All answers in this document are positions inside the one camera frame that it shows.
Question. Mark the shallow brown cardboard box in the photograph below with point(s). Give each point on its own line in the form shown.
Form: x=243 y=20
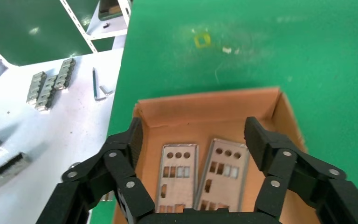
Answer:
x=203 y=117

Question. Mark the small steel hex key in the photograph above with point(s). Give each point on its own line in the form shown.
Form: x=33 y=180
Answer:
x=95 y=83

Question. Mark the small white scraps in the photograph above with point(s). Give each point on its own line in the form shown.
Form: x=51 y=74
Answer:
x=227 y=49

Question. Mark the green table cloth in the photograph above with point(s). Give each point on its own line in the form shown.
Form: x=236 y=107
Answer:
x=290 y=61

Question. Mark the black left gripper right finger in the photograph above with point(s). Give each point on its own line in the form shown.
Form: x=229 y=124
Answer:
x=290 y=173

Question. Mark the dark slotted metal bar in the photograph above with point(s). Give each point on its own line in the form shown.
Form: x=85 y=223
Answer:
x=6 y=173

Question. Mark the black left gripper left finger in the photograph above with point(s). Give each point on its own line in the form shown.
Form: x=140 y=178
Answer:
x=117 y=167

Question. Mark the yellow square tape mark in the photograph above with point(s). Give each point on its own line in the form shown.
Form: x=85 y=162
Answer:
x=196 y=40

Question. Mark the white board sheet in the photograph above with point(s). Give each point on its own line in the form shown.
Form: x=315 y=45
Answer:
x=74 y=123

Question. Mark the perforated steel angle brace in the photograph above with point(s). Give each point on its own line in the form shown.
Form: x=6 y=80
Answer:
x=80 y=28

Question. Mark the silver metal I/O shield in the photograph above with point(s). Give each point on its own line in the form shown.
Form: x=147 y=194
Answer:
x=179 y=187
x=225 y=188

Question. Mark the grey metal link strip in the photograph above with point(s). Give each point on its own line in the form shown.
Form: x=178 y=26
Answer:
x=46 y=92
x=64 y=74
x=36 y=88

